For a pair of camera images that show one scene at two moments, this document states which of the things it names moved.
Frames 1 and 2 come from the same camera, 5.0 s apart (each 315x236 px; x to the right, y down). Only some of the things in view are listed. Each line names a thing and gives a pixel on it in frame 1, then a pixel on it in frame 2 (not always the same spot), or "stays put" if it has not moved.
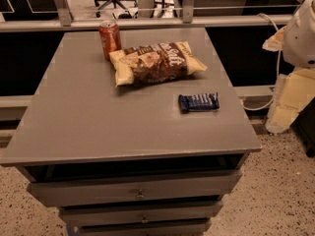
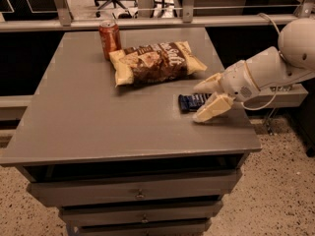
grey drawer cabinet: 145,158 stays put
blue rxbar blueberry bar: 205,101 stays put
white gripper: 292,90 to 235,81
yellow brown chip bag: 155,62 stays put
